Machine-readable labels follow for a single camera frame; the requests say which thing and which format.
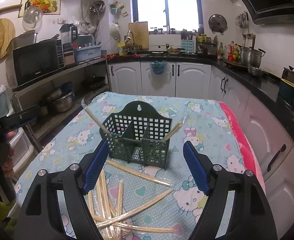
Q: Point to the black microwave oven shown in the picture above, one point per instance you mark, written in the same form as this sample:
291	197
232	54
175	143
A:
30	63

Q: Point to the hanging pot lid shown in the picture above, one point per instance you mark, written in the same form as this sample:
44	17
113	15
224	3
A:
217	23

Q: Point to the wooden cutting board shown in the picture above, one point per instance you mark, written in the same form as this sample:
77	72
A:
140	33

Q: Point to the light blue knife block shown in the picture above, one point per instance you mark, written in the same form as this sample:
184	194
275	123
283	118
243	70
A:
188	46

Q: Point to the stainless steel stock pot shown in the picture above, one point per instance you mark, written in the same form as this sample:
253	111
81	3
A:
251	57

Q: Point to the light blue dish rack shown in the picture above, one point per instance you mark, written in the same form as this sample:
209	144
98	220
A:
88	53

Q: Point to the steel bowl on shelf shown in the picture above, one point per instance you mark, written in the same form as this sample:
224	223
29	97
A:
60	102

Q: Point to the Hello Kitty blue tablecloth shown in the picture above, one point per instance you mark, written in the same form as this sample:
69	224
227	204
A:
204	124

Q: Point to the green plastic utensil basket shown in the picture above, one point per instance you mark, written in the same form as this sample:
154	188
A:
136	133

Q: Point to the kitchen window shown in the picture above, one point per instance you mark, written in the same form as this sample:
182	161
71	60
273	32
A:
168	15

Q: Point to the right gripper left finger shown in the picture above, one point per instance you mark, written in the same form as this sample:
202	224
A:
40	216

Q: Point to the black blender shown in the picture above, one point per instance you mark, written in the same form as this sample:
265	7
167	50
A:
68	34

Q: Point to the person's left hand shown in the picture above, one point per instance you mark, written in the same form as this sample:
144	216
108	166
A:
6	154

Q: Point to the pink cloth under tablecloth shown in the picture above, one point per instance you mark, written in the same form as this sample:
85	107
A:
248	160

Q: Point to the blue hanging basket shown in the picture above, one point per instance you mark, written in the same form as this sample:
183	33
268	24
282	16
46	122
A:
158	67

